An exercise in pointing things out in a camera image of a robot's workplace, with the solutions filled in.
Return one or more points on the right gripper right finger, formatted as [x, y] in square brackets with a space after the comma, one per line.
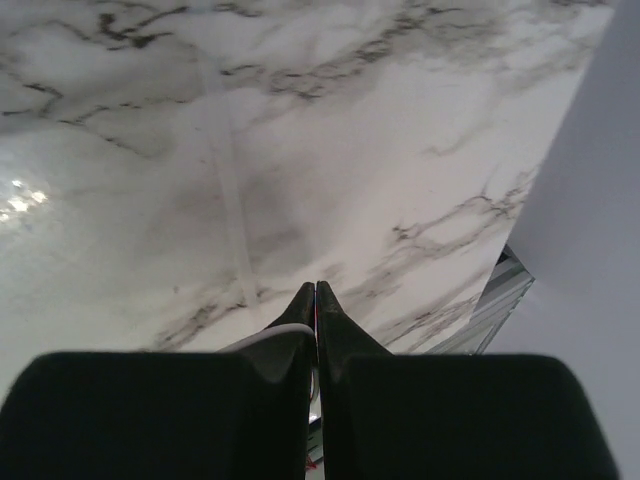
[445, 416]

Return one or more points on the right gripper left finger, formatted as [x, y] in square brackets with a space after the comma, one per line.
[153, 415]

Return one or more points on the white zip tie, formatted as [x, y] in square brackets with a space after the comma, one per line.
[268, 333]

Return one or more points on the aluminium front rail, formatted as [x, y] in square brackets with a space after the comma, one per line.
[507, 284]

